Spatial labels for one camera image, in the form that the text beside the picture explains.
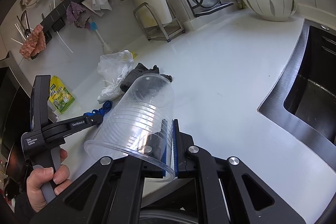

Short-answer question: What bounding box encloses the yellow green spout pouch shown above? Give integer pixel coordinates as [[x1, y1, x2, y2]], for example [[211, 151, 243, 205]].
[[48, 75, 76, 115]]

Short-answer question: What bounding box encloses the purple cloth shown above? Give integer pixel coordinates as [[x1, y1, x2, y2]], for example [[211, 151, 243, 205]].
[[66, 1, 91, 30]]

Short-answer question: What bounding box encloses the dark grey cloth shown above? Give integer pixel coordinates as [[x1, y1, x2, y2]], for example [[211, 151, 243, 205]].
[[119, 63, 174, 93]]

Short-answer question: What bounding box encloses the white colander bowl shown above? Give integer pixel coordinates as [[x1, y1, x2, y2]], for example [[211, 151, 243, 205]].
[[238, 0, 298, 22]]

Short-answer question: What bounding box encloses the pink cloth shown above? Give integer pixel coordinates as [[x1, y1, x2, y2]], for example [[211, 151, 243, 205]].
[[20, 24, 46, 59]]

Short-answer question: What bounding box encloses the black integrated stove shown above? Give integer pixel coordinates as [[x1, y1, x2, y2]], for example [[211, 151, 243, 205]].
[[0, 52, 34, 161]]

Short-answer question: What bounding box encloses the black hook block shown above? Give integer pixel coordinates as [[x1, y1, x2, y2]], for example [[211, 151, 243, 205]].
[[51, 18, 65, 31]]

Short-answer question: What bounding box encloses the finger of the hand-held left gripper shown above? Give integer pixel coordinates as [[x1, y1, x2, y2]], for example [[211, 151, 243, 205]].
[[42, 112, 104, 143]]

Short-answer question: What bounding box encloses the black sink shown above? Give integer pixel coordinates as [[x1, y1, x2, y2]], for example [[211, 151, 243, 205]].
[[257, 18, 336, 148]]

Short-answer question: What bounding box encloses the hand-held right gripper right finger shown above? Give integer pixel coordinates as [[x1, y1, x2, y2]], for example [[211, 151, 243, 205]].
[[172, 118, 311, 224]]

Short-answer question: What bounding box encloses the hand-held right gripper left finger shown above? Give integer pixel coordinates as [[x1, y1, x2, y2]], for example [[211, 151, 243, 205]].
[[28, 119, 168, 224]]

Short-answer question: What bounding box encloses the blue white bottle brush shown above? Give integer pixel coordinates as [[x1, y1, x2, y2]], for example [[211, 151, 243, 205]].
[[88, 21, 113, 54]]

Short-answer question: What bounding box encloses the dark metal spoon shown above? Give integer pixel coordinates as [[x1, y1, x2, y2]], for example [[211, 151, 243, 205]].
[[17, 10, 31, 38]]

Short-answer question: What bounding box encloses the person's left forearm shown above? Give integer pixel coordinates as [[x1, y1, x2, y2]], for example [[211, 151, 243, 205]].
[[13, 193, 38, 224]]

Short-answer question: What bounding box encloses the clear plastic cup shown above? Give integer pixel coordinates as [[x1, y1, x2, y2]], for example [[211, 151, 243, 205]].
[[84, 74, 176, 183]]

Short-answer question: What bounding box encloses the bundle of white chopsticks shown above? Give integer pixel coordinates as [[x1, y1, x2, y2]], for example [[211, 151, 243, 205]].
[[10, 22, 30, 45]]

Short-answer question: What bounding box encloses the white plastic bag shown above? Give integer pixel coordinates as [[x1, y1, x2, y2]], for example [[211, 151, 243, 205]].
[[97, 50, 135, 104]]

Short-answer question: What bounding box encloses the person's left hand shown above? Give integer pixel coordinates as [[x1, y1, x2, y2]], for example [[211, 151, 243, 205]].
[[26, 147, 72, 212]]

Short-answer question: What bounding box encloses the dark wok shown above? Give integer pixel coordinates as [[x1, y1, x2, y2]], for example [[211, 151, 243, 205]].
[[0, 144, 28, 194]]

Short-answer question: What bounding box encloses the steel cutting board rack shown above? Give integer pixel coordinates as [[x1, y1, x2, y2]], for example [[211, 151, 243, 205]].
[[133, 2, 185, 42]]

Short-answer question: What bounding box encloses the grey perforated waste basket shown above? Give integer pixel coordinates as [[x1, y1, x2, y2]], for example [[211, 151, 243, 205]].
[[139, 211, 196, 224]]

